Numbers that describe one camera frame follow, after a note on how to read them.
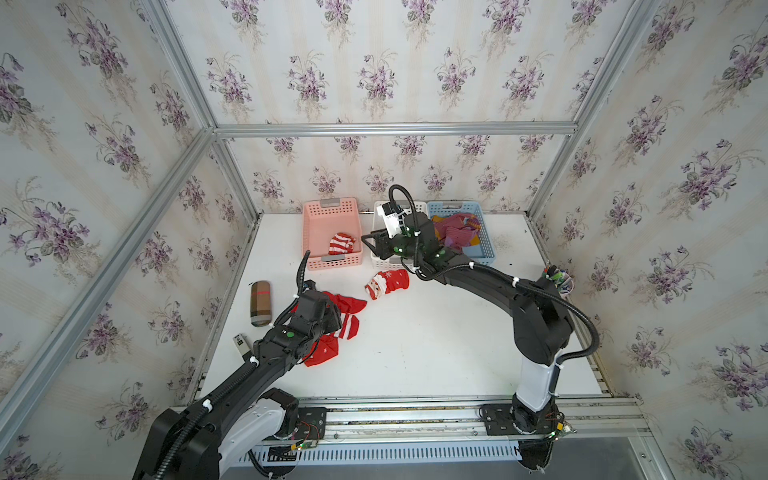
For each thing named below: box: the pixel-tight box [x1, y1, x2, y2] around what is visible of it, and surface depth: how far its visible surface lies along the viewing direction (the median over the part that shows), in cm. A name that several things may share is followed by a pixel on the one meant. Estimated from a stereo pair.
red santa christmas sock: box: [365, 269, 409, 301], surface depth 100 cm
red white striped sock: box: [328, 232, 356, 255], surface depth 107 cm
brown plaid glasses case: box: [250, 280, 272, 327], surface depth 95 cm
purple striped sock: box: [432, 213, 481, 251], surface depth 110 cm
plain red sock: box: [322, 291, 367, 340], surface depth 92 cm
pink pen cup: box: [542, 265, 576, 299], surface depth 90 cm
